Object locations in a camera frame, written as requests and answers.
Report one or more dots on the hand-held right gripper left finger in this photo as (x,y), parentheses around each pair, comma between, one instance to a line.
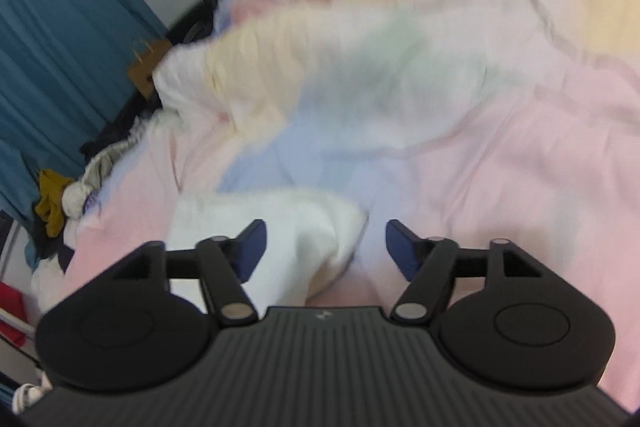
(250,252)

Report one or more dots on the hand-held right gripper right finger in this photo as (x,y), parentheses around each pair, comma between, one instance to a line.
(402,252)

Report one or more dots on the white sweatpants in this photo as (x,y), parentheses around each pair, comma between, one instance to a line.
(290,232)

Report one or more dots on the pastel bedsheet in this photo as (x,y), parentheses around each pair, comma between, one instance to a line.
(500,197)

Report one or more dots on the grey garment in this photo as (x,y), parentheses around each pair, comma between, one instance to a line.
(112,159)

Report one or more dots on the white puffer jacket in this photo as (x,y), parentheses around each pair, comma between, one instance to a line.
(77,199)

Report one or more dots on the mustard yellow garment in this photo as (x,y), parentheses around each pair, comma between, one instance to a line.
(52,202)

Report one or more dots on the white pillow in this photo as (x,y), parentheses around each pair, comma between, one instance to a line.
(47,284)

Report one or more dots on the brown paper bag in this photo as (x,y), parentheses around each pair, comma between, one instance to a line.
(147,69)

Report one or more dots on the pastel duvet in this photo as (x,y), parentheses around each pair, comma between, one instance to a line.
(310,47)

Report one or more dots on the black chair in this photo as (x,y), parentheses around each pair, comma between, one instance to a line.
(197,19)

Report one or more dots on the red cloth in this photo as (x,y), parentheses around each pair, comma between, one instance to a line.
(10,314)

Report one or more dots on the blue curtain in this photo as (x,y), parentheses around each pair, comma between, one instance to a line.
(60,57)

